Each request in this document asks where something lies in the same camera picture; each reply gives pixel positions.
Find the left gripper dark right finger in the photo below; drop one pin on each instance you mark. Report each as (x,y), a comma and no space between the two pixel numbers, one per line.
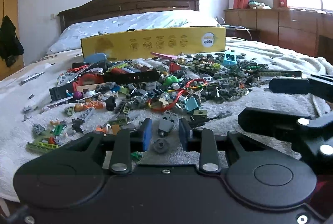
(202,141)

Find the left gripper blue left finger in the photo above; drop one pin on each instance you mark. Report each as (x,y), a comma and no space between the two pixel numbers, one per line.
(127,142)

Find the long dark lego beam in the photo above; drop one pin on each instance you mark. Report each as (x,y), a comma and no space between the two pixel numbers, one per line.
(132,78)

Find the olive long lego beam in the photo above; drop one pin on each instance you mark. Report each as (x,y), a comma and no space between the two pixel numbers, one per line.
(284,73)

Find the olive studded lego beam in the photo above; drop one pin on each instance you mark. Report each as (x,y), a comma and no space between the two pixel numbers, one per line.
(208,67)

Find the light blue plastic case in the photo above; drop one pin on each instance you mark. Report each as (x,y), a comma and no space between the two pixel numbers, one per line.
(229,59)

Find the pink flat piece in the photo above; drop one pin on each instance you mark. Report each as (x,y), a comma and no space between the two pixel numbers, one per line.
(164,56)

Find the yellow cardboard box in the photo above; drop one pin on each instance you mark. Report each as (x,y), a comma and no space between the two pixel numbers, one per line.
(142,43)

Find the wooden sideboard cabinet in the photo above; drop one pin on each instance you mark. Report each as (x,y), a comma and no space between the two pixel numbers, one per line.
(302,31)

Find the light blue floral duvet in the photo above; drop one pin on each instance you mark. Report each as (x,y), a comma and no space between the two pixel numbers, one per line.
(70,38)

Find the white small device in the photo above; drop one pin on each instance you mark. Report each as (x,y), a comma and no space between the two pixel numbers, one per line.
(31,77)

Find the red cup on sill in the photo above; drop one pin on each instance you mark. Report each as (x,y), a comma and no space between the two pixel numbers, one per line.
(283,4)

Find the dark wooden headboard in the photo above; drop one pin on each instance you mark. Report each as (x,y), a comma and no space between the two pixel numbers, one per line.
(102,9)

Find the black hanging jacket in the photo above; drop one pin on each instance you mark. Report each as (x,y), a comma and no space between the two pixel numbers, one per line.
(11,47)

